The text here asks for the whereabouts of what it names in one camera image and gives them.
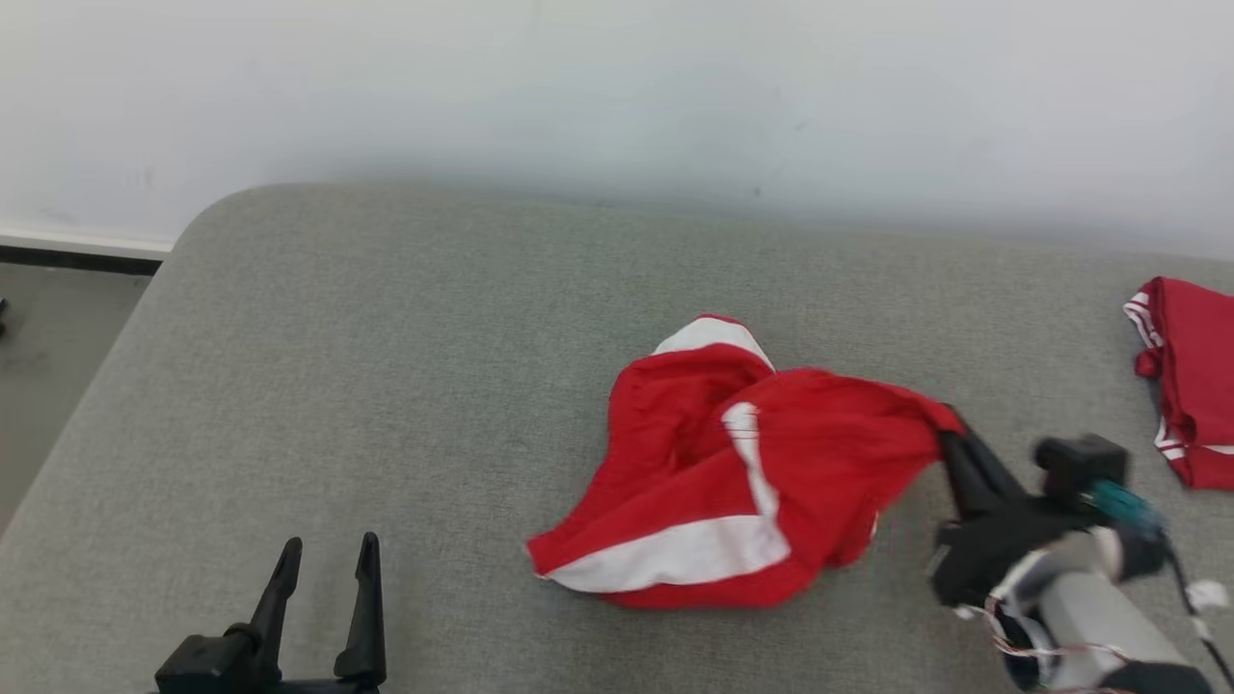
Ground black and white baseboard strip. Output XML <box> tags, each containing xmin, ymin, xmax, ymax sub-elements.
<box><xmin>0</xmin><ymin>231</ymin><xmax>174</xmax><ymax>278</ymax></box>

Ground red Bulls 23 basketball jersey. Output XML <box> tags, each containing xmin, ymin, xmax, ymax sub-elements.
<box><xmin>1123</xmin><ymin>277</ymin><xmax>1234</xmax><ymax>492</ymax></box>

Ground red white twisted wires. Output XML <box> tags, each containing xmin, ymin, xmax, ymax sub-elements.
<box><xmin>954</xmin><ymin>602</ymin><xmax>1139</xmax><ymax>694</ymax></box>

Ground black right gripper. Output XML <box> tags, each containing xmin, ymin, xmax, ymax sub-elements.
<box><xmin>929</xmin><ymin>409</ymin><xmax>1111</xmax><ymax>609</ymax></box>

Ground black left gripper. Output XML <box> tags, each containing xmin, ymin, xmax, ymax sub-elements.
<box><xmin>249</xmin><ymin>532</ymin><xmax>388</xmax><ymax>694</ymax></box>

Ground red shorts with white trim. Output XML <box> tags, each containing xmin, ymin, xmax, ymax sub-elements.
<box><xmin>526</xmin><ymin>312</ymin><xmax>965</xmax><ymax>610</ymax></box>

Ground black right camera cable teal connector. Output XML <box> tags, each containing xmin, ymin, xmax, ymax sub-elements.
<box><xmin>1089</xmin><ymin>480</ymin><xmax>1234</xmax><ymax>687</ymax></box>

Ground grey fabric sofa cushion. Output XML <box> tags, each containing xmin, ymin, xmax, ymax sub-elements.
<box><xmin>0</xmin><ymin>183</ymin><xmax>1234</xmax><ymax>694</ymax></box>

